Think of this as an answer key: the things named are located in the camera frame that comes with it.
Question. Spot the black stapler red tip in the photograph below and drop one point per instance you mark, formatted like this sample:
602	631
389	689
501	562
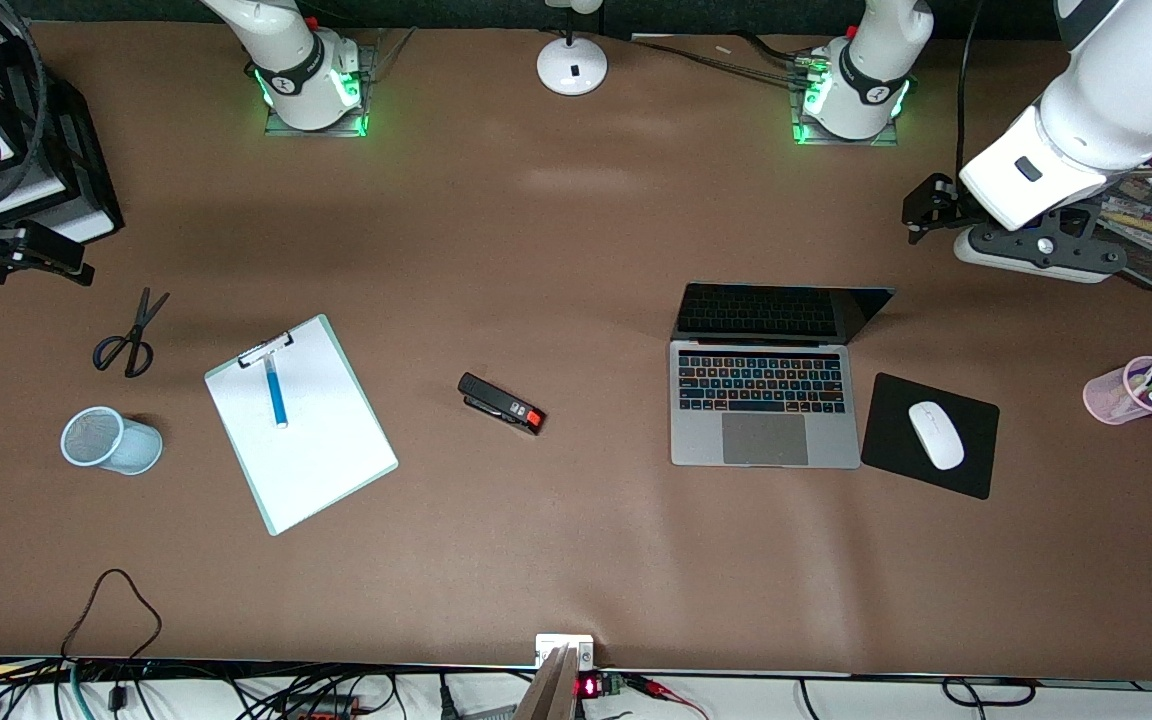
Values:
496	402

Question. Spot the small white box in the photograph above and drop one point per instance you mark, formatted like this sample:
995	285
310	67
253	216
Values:
548	642

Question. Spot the black stacked paper tray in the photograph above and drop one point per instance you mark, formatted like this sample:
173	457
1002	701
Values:
86	170

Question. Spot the pink mesh cup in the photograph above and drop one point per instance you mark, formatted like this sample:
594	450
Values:
1106	395

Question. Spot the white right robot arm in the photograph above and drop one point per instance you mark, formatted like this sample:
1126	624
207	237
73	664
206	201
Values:
301	90

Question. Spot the yellow pen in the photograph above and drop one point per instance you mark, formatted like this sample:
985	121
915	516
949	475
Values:
1136	222

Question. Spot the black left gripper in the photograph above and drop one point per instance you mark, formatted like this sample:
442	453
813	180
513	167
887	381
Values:
937	198

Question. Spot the blue marker white cap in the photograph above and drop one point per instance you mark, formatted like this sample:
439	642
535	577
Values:
277	395

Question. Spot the silver laptop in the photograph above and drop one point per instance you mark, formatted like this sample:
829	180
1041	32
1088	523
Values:
764	400

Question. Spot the wooden block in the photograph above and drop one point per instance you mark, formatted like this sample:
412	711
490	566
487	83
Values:
551	690

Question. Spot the black mouse pad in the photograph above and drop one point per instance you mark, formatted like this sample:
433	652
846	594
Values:
896	450

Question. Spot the white paper sheet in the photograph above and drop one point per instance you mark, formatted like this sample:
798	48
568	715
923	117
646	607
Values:
316	450

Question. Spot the light blue mesh cup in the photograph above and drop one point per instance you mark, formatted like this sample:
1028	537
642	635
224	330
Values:
131	445

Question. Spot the red LED display board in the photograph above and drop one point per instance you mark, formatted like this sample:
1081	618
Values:
588	687

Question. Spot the white lamp base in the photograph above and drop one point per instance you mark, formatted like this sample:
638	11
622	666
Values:
572	65

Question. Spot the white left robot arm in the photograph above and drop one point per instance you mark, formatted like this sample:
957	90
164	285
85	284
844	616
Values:
1106	110

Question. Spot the light green clipboard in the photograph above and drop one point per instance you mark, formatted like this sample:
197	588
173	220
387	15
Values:
276	525

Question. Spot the white computer mouse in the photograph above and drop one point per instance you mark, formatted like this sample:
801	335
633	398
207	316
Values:
936	435

